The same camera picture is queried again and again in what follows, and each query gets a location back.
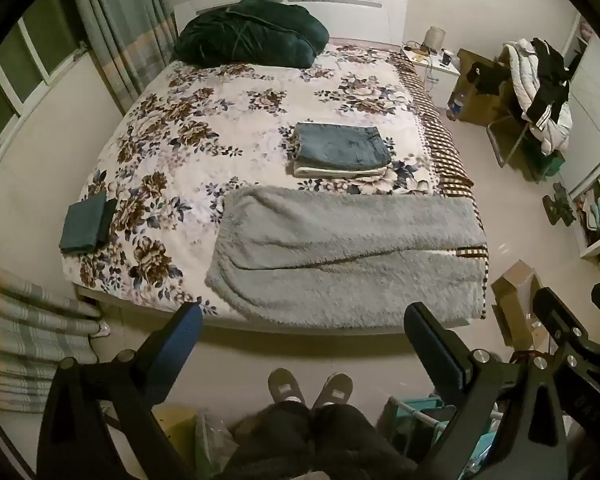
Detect brown checkered bed sheet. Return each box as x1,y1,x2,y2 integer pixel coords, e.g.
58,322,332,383
396,54,490,261

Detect person's left leg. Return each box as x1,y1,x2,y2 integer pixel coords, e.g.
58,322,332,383
214,400,315,480

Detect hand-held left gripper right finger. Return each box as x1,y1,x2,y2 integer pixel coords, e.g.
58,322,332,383
404,301,571,480

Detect beige table lamp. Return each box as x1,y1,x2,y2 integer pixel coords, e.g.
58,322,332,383
424,25,447,55

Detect white wardrobe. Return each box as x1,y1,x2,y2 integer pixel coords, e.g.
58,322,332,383
561,12,600,262

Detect folded dark green pants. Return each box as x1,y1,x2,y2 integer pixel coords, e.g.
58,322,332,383
58,192,118,255

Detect person's leg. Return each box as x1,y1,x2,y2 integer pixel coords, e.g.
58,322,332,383
307,402,421,480
214,400,315,480

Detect plastic water bottle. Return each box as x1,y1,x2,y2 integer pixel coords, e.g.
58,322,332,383
447,91,466,122

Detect white nightstand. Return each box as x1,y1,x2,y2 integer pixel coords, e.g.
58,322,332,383
401,44,462,107

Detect teal plastic basket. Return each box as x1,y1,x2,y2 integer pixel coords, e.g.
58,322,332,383
379,395,507,480

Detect person's right leg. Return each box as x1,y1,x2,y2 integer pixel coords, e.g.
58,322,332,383
307,402,421,480

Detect dark green slippers pair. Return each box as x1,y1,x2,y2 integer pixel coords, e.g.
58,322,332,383
542,182,579,229

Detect green plastic bag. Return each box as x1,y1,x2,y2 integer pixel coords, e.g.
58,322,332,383
155,404,241,480

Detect person's right slipper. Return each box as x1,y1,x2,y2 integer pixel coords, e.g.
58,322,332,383
312,372,353,409

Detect large cardboard box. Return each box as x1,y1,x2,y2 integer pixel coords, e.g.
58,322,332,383
454,48,517,127

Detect white framed window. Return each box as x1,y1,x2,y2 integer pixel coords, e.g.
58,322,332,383
0,0,89,163

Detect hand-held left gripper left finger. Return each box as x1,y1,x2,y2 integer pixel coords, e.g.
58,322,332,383
37,302,204,480

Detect green striped curtain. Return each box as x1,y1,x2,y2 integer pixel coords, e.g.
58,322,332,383
68,0,179,117
0,254,105,413

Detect floral bed blanket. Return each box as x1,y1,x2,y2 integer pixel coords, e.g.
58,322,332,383
60,42,491,333

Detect folded blue jeans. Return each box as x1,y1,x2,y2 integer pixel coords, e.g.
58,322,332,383
294,122,393,171

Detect small open cardboard box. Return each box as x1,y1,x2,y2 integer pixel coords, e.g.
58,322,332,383
490,258,552,349

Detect metal folding chair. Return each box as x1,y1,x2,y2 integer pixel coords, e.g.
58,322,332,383
486,109,533,169

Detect folded cream pants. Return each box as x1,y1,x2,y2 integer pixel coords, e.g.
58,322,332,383
292,159,388,179

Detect white bed headboard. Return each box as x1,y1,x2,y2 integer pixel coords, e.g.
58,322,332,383
172,0,409,47

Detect grey fleece pants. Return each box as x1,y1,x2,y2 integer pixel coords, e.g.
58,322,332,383
205,185,488,330

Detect black striped garment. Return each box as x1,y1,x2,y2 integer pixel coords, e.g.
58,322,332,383
524,37,574,127

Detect person's left slipper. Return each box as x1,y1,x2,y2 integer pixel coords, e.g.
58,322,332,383
267,367,306,407

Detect dark green duvet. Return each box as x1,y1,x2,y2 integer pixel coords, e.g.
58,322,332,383
174,0,329,69

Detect person's slipper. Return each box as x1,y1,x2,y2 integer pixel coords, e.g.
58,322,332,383
267,367,306,407
312,372,353,409

